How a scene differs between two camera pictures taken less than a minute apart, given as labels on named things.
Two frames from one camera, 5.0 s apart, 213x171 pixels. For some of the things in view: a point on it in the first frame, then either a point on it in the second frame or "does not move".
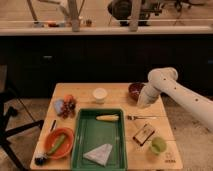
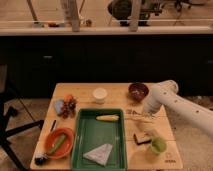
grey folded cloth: x=99 y=154 does not move
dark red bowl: x=135 y=89 does not move
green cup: x=158 y=145 does not move
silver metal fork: x=131 y=117 -> x=132 y=112
